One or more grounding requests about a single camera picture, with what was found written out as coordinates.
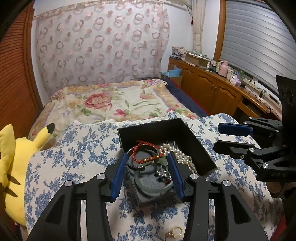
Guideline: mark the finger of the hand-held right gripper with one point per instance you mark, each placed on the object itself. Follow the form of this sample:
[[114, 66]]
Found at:
[[231, 148], [233, 129]]

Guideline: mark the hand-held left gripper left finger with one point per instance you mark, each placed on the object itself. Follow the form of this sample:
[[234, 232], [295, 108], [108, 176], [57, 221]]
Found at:
[[118, 177]]

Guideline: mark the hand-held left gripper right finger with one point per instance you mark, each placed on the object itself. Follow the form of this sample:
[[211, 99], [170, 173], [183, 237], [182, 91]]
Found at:
[[176, 177]]

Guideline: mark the dark metal bangle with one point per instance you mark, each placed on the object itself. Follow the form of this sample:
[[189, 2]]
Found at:
[[138, 167]]

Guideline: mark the black jewelry box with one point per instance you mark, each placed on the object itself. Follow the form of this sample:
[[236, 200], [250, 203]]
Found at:
[[185, 132]]

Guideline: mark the blue floral tablecloth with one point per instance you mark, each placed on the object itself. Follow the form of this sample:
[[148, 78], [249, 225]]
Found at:
[[81, 150]]

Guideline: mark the wooden sideboard cabinet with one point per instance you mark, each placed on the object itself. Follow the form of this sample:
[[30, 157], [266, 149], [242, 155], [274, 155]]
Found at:
[[212, 85]]

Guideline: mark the pink tissue box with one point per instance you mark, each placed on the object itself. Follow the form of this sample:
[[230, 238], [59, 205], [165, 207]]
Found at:
[[235, 81]]

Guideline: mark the white power strip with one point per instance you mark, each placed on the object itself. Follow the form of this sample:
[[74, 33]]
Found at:
[[249, 81]]

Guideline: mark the green bottle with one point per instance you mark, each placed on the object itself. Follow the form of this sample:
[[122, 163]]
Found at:
[[241, 75]]

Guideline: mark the white jar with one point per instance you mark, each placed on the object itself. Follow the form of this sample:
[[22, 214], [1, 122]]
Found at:
[[230, 73]]

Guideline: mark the navy bed sheet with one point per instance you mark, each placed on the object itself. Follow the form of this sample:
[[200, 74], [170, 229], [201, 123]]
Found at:
[[182, 97]]

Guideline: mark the pink thermos jug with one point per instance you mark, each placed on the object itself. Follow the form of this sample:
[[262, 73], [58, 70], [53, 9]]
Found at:
[[223, 69]]

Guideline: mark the floral bed blanket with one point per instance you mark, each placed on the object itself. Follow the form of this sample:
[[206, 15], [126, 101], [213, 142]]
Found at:
[[111, 102]]

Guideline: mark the cardboard box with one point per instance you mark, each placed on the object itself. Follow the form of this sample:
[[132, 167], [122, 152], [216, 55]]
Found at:
[[196, 59]]

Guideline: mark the blue tissue box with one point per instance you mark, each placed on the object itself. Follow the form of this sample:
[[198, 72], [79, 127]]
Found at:
[[172, 72]]

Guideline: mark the grey window blind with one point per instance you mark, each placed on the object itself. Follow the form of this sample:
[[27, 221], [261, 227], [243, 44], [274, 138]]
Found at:
[[259, 41]]

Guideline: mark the yellow plush toy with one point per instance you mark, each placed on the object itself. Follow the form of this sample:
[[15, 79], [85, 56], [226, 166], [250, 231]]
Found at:
[[16, 166]]

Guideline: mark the beige lace drape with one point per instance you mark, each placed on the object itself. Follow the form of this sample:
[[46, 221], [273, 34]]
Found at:
[[197, 27]]

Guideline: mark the circle patterned curtain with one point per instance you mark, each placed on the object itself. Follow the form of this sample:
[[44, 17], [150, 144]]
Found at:
[[101, 46]]

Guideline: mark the wooden louvered wardrobe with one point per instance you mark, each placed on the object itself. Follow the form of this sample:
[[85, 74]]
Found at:
[[16, 69]]

